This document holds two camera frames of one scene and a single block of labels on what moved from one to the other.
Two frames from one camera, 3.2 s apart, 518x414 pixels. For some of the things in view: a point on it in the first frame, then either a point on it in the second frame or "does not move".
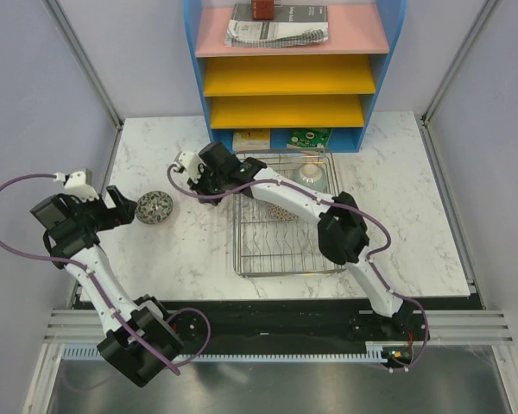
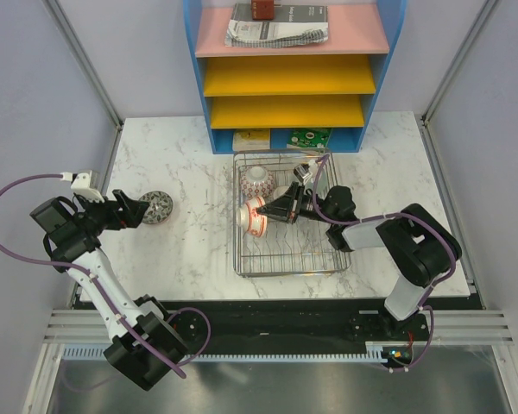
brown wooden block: (262, 9) does not move
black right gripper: (197, 186) to (286, 207)
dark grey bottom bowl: (154, 207) does not move
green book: (309, 137) does not move
